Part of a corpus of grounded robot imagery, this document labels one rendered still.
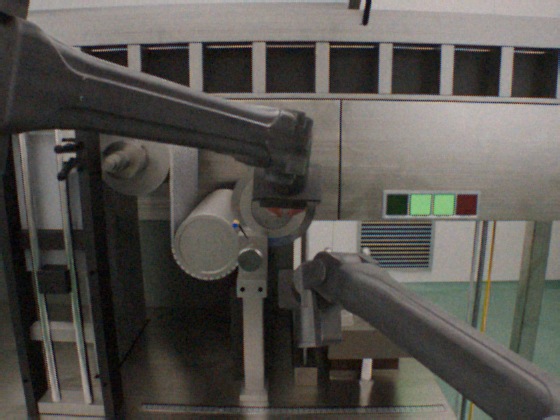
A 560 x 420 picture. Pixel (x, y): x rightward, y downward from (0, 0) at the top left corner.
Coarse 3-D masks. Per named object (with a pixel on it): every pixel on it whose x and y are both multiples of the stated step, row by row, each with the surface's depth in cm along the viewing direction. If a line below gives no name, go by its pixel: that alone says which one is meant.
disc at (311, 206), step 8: (248, 176) 78; (240, 184) 79; (240, 192) 79; (232, 200) 79; (232, 208) 80; (312, 208) 79; (240, 216) 80; (304, 216) 80; (312, 216) 80; (240, 224) 80; (304, 224) 80; (296, 232) 80; (272, 240) 81; (280, 240) 81; (288, 240) 81
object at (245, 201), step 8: (248, 184) 78; (248, 192) 79; (240, 200) 79; (248, 200) 79; (240, 208) 79; (248, 208) 79; (248, 216) 79; (296, 216) 79; (248, 224) 80; (256, 224) 80; (288, 224) 80; (296, 224) 80; (272, 232) 80; (280, 232) 80; (288, 232) 80
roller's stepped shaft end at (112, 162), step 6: (108, 156) 69; (114, 156) 69; (120, 156) 70; (126, 156) 72; (102, 162) 68; (108, 162) 67; (114, 162) 68; (120, 162) 70; (126, 162) 72; (108, 168) 68; (114, 168) 69; (120, 168) 71
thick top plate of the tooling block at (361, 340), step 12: (360, 324) 82; (348, 336) 81; (360, 336) 81; (372, 336) 80; (384, 336) 80; (336, 348) 81; (348, 348) 81; (360, 348) 81; (372, 348) 81; (384, 348) 81; (396, 348) 81
